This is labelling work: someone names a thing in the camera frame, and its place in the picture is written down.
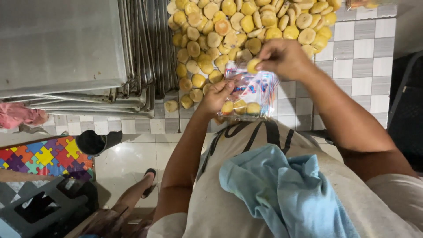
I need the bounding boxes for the dark chair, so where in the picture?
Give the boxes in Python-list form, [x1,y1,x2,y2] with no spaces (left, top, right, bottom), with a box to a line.
[386,50,423,173]

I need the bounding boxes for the person's white printed shirt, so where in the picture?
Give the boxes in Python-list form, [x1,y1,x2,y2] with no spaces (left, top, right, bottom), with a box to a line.
[146,120,423,238]

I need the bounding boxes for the colourful puzzle floor mat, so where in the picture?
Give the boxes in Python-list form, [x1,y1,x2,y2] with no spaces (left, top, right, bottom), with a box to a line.
[0,136,95,181]

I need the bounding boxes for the single round yellow cookie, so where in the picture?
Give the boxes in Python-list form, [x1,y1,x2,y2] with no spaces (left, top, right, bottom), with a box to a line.
[247,58,262,74]

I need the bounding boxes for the stack of metal baking trays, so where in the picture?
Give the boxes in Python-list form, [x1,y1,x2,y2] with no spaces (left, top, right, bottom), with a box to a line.
[0,0,180,119]

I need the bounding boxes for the person's bare leg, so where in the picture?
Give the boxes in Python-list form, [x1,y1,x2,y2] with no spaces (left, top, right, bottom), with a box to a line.
[79,172,156,238]

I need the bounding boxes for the person's right hand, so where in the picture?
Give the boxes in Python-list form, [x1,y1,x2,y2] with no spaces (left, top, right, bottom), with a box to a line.
[255,39,315,82]

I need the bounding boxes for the heap of yellow cookies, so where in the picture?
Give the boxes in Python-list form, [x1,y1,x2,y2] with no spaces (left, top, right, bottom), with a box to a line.
[164,0,342,113]

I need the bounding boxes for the grey plastic stool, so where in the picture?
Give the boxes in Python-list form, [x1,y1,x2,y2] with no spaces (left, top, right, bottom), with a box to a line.
[0,176,100,238]

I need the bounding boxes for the black sandal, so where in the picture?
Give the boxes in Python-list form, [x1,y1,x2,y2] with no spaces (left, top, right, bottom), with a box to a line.
[141,168,157,199]

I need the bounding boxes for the black round pipe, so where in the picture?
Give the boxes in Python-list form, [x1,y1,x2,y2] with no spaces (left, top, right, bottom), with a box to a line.
[75,130,123,156]

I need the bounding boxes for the person's left hand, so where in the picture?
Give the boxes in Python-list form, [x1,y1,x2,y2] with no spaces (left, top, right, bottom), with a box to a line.
[198,75,247,116]

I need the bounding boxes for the clear printed plastic bag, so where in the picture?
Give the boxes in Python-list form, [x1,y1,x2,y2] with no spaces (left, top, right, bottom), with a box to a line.
[217,60,280,121]

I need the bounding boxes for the light blue towel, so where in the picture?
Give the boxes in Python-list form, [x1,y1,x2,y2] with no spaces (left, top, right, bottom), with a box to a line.
[218,143,361,238]

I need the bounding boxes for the pink cloth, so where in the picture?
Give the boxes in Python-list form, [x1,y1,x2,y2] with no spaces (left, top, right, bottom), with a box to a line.
[0,102,49,130]

